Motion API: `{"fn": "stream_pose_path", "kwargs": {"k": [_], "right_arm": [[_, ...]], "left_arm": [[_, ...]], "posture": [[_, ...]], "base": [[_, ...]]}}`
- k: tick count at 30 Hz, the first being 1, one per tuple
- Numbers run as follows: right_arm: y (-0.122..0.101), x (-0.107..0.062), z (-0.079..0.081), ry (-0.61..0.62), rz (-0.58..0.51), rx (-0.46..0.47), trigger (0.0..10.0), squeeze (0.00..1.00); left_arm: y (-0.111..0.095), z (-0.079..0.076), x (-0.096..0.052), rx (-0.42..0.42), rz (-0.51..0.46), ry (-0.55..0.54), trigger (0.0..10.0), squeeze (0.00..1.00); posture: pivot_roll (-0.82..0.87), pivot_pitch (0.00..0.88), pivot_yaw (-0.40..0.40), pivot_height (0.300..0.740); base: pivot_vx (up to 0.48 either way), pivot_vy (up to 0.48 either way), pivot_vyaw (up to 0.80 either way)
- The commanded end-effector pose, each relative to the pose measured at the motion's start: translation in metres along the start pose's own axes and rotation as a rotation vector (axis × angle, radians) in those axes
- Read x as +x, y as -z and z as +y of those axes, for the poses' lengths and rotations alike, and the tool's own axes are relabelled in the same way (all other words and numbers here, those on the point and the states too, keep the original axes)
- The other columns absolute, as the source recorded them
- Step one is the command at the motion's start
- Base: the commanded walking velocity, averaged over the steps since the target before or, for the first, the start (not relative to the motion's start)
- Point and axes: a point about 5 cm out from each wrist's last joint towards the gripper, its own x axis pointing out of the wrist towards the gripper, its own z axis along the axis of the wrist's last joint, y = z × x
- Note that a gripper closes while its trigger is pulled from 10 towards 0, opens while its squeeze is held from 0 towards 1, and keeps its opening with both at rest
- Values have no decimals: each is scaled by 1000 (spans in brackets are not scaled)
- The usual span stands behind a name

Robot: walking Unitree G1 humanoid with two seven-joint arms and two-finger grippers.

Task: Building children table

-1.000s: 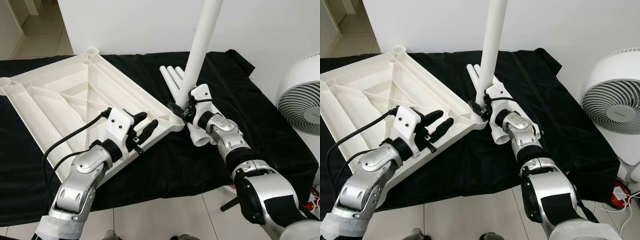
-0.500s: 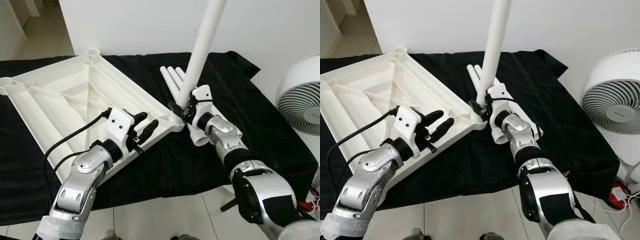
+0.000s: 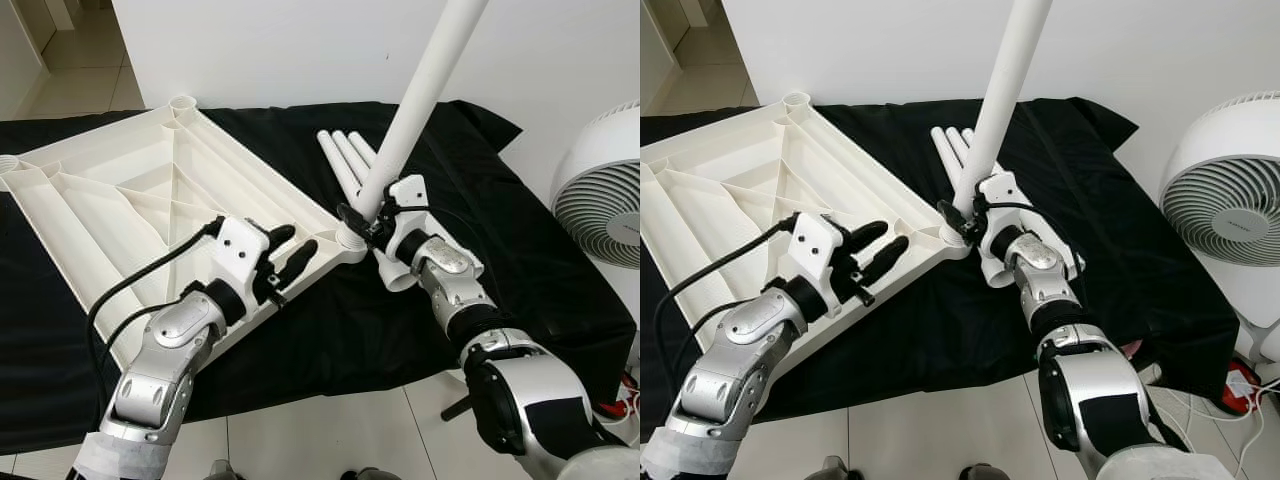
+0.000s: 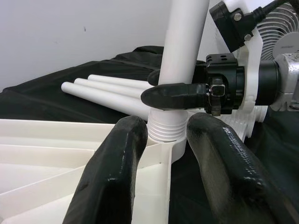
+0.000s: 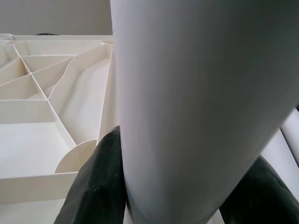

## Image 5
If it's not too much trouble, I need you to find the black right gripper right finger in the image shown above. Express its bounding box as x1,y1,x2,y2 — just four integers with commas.
218,155,299,224

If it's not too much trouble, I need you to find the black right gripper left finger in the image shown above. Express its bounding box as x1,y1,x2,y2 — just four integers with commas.
53,125,128,224

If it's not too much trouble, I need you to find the white plastic ribbed table top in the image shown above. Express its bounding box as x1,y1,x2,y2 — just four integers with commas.
0,34,122,210

